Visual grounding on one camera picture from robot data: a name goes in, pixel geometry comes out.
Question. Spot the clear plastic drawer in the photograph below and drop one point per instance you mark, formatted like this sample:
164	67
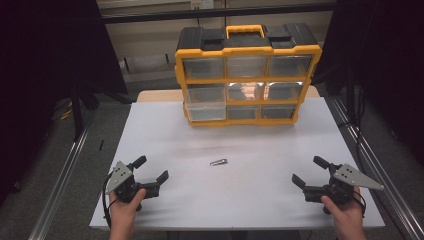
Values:
206	103

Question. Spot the black curtain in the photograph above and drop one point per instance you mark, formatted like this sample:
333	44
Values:
383	60
40	66

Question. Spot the white wall socket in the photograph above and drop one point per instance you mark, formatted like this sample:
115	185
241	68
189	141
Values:
202	4

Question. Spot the small black stick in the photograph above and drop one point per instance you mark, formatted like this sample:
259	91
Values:
101	145

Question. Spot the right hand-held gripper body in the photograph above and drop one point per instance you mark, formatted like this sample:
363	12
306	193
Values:
346	181

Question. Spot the black metal stand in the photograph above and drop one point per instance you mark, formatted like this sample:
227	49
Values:
78	110

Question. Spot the person's right hand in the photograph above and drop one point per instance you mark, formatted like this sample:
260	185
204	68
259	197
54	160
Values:
345	213

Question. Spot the small metal screw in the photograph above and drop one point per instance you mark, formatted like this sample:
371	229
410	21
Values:
218	162

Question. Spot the aluminium rail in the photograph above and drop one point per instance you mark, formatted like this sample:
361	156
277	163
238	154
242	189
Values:
380	166
56	186

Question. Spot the black horizontal bar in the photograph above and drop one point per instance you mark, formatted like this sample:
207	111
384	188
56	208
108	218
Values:
160	15

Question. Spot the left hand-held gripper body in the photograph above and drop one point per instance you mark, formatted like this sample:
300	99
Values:
122	176

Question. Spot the yellow black organizer case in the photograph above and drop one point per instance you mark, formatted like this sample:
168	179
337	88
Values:
246	50

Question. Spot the person's left hand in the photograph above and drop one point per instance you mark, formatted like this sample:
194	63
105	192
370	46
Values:
124	210

